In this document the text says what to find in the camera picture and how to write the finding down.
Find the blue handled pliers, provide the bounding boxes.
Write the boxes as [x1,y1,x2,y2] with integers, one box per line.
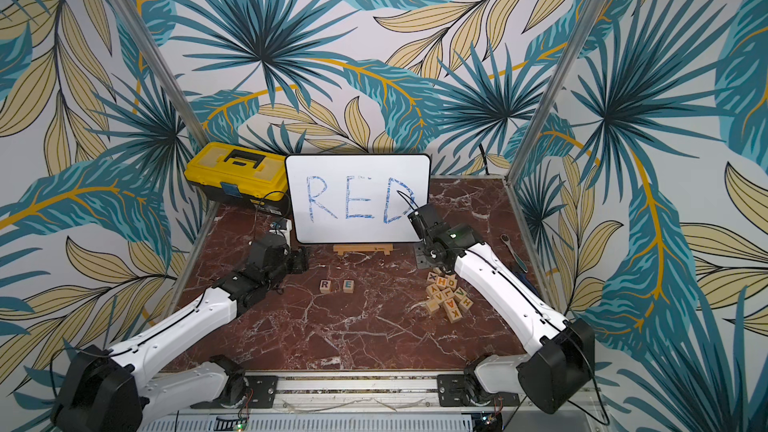
[515,272,539,297]

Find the wooden block letter R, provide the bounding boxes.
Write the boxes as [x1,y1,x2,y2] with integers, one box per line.
[319,280,332,294]

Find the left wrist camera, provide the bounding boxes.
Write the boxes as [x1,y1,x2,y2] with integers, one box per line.
[269,218,292,247]

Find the wooden block letter K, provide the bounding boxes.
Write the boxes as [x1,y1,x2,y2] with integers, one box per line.
[443,303,463,323]

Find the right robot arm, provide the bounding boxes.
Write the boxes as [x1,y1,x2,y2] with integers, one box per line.
[408,204,596,414]

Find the aluminium front rail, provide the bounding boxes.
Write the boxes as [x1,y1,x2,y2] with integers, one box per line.
[141,370,608,431]

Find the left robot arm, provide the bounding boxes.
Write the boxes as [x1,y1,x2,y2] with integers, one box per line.
[50,233,310,431]

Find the yellow black toolbox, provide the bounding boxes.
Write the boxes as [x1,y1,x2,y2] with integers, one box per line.
[184,142,290,216]

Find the whiteboard with RED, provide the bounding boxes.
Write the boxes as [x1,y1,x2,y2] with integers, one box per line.
[286,154,431,245]

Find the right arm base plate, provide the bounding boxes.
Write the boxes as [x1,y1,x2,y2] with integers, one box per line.
[436,373,520,407]

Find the plain wooden block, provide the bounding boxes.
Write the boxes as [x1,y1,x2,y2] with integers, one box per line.
[424,299,440,314]

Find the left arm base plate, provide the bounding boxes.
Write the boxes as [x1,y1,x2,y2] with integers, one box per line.
[228,375,279,410]

